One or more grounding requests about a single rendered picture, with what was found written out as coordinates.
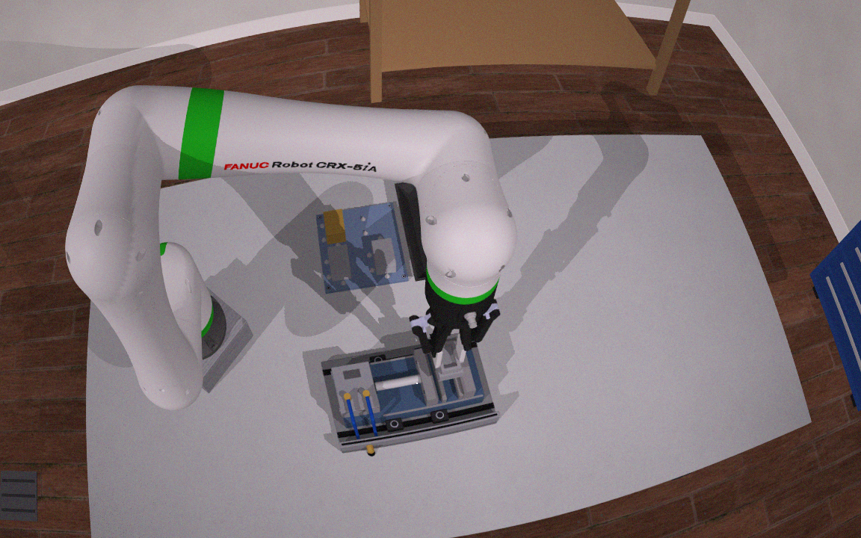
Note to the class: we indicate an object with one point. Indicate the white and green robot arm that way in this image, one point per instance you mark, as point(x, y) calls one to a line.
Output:
point(145, 133)

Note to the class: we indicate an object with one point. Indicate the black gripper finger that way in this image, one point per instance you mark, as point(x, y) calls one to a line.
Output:
point(476, 334)
point(436, 341)

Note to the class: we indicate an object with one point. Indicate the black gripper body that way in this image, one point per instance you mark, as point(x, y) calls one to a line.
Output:
point(439, 322)

